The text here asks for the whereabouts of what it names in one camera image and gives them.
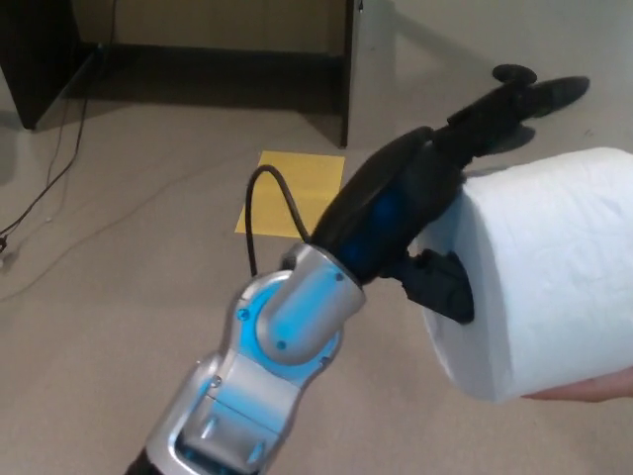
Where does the person's bare hand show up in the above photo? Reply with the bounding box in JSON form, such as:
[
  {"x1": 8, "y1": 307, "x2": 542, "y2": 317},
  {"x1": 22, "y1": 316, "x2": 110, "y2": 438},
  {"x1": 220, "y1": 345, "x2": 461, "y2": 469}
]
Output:
[{"x1": 522, "y1": 364, "x2": 633, "y2": 405}]

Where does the thick black power cable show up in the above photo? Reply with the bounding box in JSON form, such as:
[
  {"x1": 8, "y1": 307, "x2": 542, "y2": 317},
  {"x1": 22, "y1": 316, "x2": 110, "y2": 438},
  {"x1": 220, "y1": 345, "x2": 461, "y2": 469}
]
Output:
[{"x1": 0, "y1": 0, "x2": 120, "y2": 238}]

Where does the black round floor disc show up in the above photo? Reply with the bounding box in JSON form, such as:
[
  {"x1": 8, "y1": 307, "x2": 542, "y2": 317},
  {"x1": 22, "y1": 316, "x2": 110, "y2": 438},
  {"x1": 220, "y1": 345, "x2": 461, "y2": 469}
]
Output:
[{"x1": 493, "y1": 63, "x2": 538, "y2": 84}]

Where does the thin black cable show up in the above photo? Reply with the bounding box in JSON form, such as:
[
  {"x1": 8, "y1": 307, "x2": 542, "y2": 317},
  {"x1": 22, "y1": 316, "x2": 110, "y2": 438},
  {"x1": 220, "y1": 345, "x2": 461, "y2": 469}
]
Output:
[{"x1": 13, "y1": 47, "x2": 105, "y2": 224}]

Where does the dark wooden desk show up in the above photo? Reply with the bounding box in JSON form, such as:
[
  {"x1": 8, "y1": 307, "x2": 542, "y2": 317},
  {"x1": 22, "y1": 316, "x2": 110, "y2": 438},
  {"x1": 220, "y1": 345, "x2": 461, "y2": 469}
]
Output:
[{"x1": 0, "y1": 0, "x2": 362, "y2": 149}]

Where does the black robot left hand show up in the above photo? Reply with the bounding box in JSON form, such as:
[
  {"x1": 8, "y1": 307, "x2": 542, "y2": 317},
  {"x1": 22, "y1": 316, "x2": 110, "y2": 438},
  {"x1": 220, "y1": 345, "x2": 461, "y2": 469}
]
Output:
[{"x1": 309, "y1": 75, "x2": 590, "y2": 327}]

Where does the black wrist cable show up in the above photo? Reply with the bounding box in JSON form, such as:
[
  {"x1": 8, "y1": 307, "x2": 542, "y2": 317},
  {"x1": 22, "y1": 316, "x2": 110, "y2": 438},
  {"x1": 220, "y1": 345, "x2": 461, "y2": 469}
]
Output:
[{"x1": 244, "y1": 164, "x2": 318, "y2": 276}]

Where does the thin grey cable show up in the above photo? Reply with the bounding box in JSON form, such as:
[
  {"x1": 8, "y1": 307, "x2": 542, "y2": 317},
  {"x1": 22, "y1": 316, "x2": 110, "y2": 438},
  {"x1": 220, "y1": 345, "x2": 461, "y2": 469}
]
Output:
[{"x1": 0, "y1": 165, "x2": 263, "y2": 303}]

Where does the yellow paper sheet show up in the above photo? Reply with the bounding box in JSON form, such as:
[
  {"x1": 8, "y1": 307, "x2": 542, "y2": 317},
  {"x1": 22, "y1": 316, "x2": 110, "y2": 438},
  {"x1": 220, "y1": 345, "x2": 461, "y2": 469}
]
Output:
[{"x1": 233, "y1": 149, "x2": 347, "y2": 238}]

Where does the white toilet paper roll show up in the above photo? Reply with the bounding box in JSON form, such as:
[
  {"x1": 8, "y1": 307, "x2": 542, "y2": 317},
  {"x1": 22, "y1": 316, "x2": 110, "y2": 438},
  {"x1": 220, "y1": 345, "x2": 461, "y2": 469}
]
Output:
[{"x1": 413, "y1": 144, "x2": 633, "y2": 403}]

